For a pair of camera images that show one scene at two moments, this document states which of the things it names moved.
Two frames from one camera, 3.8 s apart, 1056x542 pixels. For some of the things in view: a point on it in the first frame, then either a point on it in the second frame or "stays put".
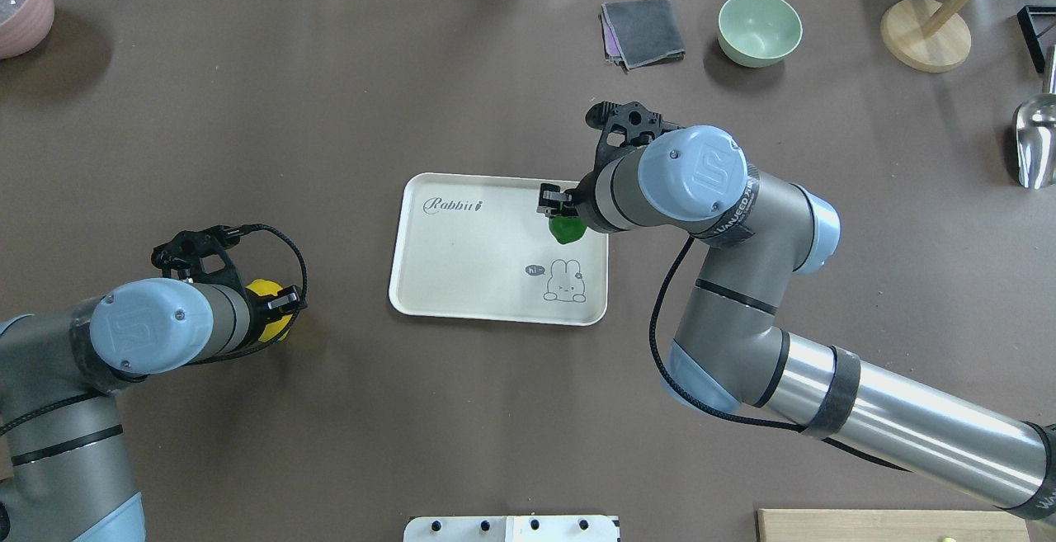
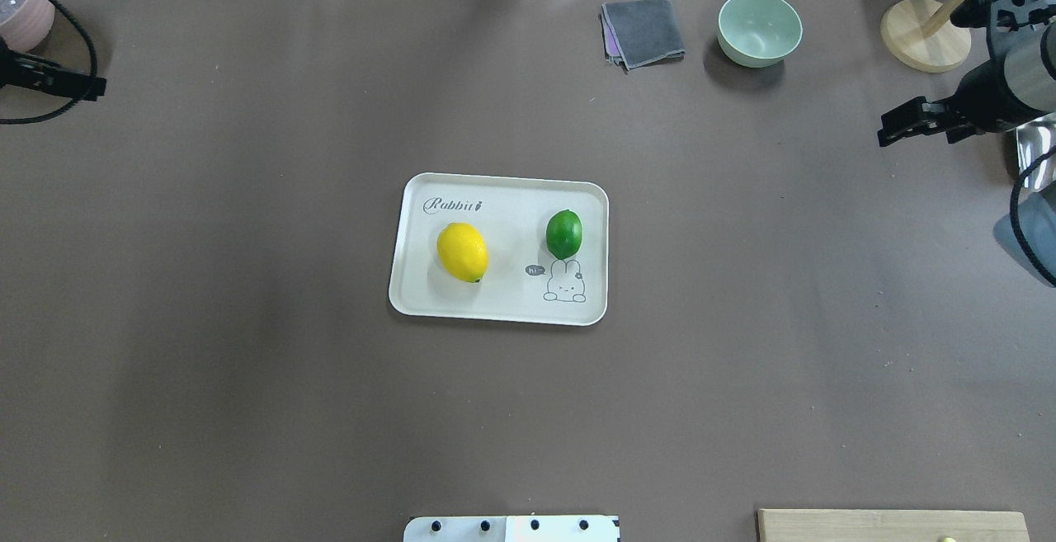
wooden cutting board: x=890 y=525 stays put
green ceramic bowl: x=757 y=30 stays put
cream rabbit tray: x=476 y=247 stays put
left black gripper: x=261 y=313 → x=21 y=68
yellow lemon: x=269 y=287 → x=464 y=250
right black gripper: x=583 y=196 → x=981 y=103
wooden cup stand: x=932 y=37 stays put
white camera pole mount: x=511 y=529 stays put
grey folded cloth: x=641 y=32 stays put
